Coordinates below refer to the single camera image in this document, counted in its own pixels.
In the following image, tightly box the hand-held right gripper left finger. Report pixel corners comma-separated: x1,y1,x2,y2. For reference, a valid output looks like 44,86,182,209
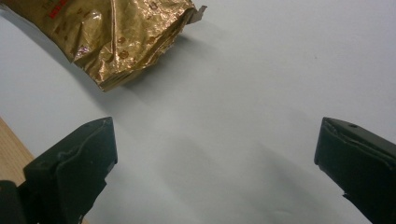
22,116,119,224

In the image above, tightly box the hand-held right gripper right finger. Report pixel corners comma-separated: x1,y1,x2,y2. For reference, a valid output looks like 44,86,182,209
313,117,396,224

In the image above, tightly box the gold foil packet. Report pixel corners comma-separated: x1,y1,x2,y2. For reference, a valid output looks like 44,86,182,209
3,0,207,92

